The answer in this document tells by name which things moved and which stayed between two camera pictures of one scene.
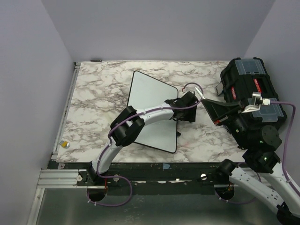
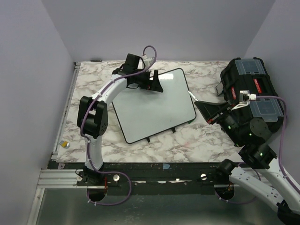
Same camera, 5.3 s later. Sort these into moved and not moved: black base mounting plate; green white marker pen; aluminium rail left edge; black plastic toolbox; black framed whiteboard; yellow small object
Moved: green white marker pen; black framed whiteboard
Not moved: aluminium rail left edge; black base mounting plate; black plastic toolbox; yellow small object
